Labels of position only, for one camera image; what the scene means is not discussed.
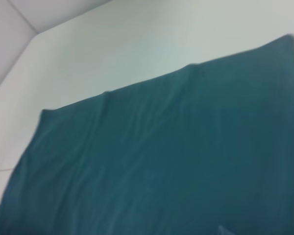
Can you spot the teal blue FREE t-shirt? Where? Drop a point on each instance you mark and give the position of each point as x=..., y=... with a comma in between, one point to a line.
x=161, y=151

